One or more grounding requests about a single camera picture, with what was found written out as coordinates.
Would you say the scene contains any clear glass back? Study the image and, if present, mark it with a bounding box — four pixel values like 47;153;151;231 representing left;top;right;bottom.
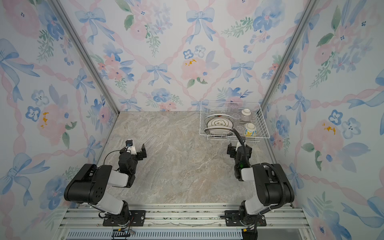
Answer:
232;111;242;121

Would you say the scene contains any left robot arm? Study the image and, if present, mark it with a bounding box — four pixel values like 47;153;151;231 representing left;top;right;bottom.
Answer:
64;140;147;227

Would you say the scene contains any left corner aluminium profile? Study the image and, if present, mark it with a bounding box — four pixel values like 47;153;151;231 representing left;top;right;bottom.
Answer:
48;0;120;116

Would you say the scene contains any white wire dish rack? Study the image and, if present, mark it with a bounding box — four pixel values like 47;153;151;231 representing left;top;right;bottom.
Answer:
199;100;271;143

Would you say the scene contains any yellow blue patterned bowl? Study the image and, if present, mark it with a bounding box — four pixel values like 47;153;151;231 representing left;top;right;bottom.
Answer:
245;123;257;137

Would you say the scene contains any corner aluminium profile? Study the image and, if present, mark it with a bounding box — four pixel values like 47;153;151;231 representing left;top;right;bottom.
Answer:
48;0;120;116
261;0;318;112

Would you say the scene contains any white plate watermelon pattern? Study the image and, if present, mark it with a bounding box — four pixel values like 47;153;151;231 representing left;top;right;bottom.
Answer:
204;126;234;137

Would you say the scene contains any right corner aluminium profile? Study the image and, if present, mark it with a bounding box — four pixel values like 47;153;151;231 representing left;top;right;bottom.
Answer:
261;0;318;112

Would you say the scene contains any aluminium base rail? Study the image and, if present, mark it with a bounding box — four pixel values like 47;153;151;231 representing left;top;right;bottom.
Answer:
53;204;315;240

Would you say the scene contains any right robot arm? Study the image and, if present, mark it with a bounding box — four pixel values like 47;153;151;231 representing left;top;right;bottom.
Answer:
221;144;295;229

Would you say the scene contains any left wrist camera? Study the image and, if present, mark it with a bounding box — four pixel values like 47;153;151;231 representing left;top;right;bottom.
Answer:
125;139;137;155

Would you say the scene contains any white plate dark rim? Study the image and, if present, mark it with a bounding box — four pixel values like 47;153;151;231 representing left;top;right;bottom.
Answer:
204;114;235;129

